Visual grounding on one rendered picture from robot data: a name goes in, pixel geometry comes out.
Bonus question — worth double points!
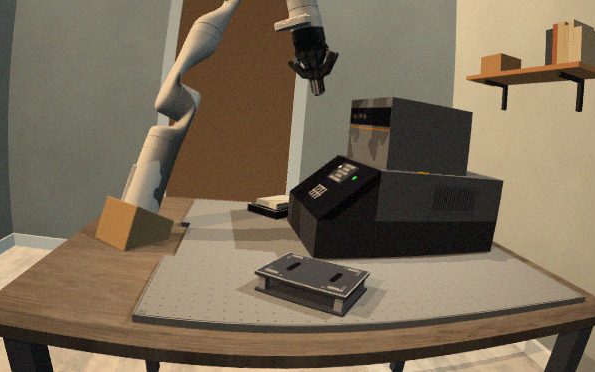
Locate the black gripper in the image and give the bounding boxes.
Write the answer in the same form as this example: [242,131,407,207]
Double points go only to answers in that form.
[288,26,339,96]

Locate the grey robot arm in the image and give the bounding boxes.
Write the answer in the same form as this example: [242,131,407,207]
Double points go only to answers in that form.
[121,0,323,214]

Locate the black thermal cycler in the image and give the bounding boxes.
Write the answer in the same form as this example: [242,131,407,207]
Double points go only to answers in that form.
[287,97,503,259]

